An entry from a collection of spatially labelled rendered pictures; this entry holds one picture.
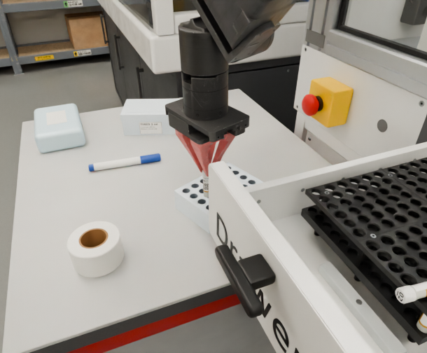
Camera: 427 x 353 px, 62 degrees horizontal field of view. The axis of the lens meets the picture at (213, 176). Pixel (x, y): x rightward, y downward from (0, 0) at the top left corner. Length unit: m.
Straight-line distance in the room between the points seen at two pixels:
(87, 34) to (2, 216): 2.39
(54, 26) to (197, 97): 3.96
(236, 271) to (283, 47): 0.96
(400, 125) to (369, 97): 0.08
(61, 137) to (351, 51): 0.58
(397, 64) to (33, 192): 0.64
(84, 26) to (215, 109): 3.54
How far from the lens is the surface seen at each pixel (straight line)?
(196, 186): 0.59
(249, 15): 0.34
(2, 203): 2.09
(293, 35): 1.21
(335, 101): 0.68
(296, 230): 0.46
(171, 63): 1.06
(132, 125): 0.81
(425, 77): 0.59
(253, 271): 0.31
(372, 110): 0.67
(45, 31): 4.36
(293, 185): 0.45
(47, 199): 0.68
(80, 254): 0.50
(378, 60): 0.66
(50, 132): 0.80
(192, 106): 0.44
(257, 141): 0.79
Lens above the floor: 1.15
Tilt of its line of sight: 35 degrees down
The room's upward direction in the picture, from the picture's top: straight up
